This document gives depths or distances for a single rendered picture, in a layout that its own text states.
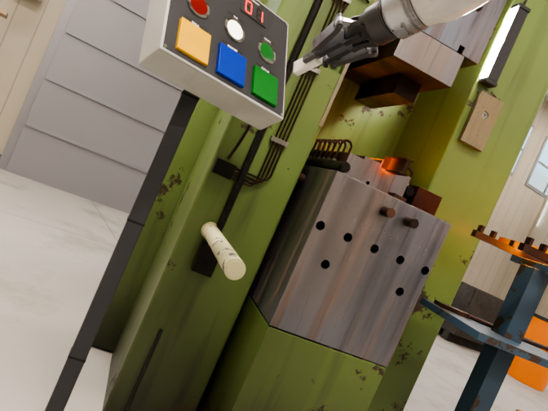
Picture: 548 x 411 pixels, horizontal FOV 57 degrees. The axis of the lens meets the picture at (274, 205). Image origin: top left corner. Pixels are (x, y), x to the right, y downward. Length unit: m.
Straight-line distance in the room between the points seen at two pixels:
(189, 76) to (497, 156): 1.11
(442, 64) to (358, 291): 0.68
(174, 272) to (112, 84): 3.77
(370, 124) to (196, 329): 0.99
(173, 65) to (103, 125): 4.08
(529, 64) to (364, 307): 0.97
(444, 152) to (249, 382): 0.93
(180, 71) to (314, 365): 0.85
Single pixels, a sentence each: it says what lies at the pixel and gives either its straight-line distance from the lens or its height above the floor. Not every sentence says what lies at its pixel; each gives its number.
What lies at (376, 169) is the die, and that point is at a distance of 1.43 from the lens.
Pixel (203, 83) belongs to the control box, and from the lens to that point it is 1.09.
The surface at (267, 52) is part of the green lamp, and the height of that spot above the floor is 1.09.
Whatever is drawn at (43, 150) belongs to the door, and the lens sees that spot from 5.09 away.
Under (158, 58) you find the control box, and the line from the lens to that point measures 1.04.
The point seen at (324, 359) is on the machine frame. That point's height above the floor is 0.43.
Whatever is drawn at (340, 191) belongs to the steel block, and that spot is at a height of 0.87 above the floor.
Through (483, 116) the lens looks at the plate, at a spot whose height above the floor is 1.29.
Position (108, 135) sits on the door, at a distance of 5.13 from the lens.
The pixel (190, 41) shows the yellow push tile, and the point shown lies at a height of 1.00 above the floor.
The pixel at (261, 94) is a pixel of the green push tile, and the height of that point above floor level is 0.98.
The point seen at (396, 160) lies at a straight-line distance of 1.42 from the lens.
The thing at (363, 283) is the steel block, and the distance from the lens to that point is 1.41.
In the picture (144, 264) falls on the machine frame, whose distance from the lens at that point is 1.93.
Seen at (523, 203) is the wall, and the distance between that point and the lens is 8.84.
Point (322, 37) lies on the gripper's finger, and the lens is 1.03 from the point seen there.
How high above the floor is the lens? 0.80
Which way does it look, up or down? 1 degrees down
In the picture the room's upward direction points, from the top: 24 degrees clockwise
